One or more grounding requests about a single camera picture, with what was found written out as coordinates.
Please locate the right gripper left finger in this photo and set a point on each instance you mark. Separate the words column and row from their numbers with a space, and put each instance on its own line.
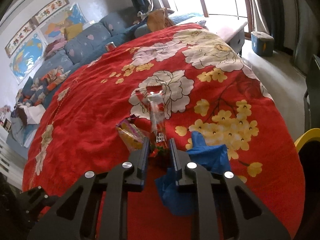
column 96, row 205

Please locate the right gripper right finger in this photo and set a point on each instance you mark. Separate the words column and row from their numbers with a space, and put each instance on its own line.
column 224, row 207

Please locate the blue plastic bag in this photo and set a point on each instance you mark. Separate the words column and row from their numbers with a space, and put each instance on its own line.
column 204, row 159

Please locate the purple yellow snack wrapper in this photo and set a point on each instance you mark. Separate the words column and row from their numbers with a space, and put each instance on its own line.
column 131, row 135

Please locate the red clear snack wrapper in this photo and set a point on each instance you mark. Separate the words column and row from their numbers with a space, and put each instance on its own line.
column 152, row 97

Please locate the yellow rimmed trash bin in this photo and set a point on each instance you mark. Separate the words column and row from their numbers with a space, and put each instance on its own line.
column 309, row 136

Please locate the patterned orange blanket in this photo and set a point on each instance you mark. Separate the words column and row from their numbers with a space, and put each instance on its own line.
column 36, row 90

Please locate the red floral blanket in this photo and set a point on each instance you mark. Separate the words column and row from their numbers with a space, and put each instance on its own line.
column 207, row 88

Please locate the world map poster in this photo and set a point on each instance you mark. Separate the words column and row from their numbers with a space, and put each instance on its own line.
column 28, row 56

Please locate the pile of pink clothes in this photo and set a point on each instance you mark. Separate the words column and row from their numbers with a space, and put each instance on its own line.
column 54, row 47

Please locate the blue storage stool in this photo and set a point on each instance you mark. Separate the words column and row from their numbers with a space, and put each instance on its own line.
column 262, row 43

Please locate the framed calligraphy left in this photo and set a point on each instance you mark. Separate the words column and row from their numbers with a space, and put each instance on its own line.
column 19, row 37

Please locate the framed calligraphy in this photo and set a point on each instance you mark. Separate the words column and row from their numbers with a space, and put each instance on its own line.
column 19, row 37
column 49, row 10

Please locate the china map poster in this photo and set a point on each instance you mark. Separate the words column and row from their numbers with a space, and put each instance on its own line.
column 54, row 27

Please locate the red drink can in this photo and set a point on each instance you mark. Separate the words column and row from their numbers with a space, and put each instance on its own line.
column 110, row 46

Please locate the yellow cushion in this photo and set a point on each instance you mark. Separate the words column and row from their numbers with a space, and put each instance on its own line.
column 72, row 31

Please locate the white coffee table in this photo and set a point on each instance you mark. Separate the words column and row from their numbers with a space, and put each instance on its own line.
column 231, row 31

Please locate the blue sectional sofa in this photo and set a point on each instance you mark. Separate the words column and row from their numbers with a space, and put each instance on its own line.
column 117, row 27

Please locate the framed calligraphy right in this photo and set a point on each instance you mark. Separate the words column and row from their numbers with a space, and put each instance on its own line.
column 49, row 10

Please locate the dark right curtain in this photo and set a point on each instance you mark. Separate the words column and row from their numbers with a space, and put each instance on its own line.
column 281, row 22

